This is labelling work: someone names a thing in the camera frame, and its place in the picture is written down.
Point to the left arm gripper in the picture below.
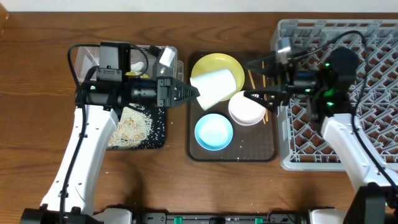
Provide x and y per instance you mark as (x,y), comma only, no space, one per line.
(163,92)

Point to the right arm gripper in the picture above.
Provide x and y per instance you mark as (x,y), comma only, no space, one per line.
(286,82)

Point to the white green cup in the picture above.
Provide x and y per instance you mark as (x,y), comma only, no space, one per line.
(213,87)

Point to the pink bowl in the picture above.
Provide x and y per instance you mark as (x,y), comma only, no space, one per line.
(244,111)

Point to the light blue bowl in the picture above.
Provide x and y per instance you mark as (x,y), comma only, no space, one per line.
(213,132)

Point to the white tissue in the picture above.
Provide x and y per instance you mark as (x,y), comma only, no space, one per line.
(137,66)

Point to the rice food waste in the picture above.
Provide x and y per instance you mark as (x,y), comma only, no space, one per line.
(132,129)

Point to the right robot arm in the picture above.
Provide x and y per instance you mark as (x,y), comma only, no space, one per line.
(330,109)

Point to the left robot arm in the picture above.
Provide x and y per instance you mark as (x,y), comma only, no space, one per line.
(99,99)

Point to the black waste tray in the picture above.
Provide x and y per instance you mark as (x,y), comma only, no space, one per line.
(157,130)

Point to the grey dishwasher rack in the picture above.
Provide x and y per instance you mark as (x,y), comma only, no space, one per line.
(300,147)

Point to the right wooden chopstick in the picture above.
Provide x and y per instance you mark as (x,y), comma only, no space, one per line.
(266,116)

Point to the yellow plate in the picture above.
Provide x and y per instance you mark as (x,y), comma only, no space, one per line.
(216,61)

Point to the clear plastic bin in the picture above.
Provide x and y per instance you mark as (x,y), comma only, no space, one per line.
(90,56)

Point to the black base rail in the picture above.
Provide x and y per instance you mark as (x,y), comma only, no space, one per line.
(202,218)

